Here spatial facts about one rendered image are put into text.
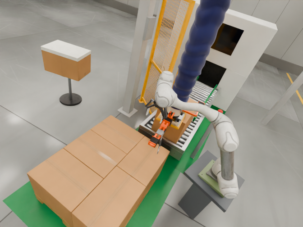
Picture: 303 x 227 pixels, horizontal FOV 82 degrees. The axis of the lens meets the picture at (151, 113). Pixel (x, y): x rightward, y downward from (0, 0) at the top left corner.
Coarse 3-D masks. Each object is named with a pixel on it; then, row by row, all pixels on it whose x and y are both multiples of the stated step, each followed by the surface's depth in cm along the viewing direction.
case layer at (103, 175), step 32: (96, 128) 228; (128, 128) 241; (64, 160) 184; (96, 160) 193; (128, 160) 202; (160, 160) 212; (64, 192) 160; (96, 192) 167; (128, 192) 174; (96, 224) 147
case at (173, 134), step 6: (192, 102) 253; (156, 114) 229; (186, 114) 227; (156, 120) 234; (186, 120) 218; (156, 126) 239; (168, 126) 228; (180, 126) 218; (186, 126) 242; (168, 132) 233; (174, 132) 227; (180, 132) 222; (168, 138) 238; (174, 138) 232
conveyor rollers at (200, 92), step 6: (198, 84) 396; (198, 90) 374; (204, 90) 385; (210, 90) 388; (192, 96) 348; (198, 96) 353; (204, 96) 363; (192, 120) 288; (150, 126) 254; (192, 126) 281; (186, 132) 261; (180, 138) 249; (186, 138) 253; (180, 144) 240
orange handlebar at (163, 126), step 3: (183, 111) 209; (186, 111) 207; (168, 114) 197; (192, 114) 206; (195, 114) 206; (171, 117) 194; (162, 123) 183; (168, 123) 186; (162, 126) 180; (165, 126) 181; (156, 135) 170; (159, 135) 171; (159, 138) 168; (150, 144) 161
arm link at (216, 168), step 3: (216, 159) 178; (219, 159) 171; (216, 162) 174; (219, 162) 170; (213, 165) 180; (216, 165) 173; (219, 165) 169; (213, 168) 178; (216, 168) 171; (219, 168) 168; (213, 171) 179; (216, 171) 170; (219, 171) 166; (216, 174) 170
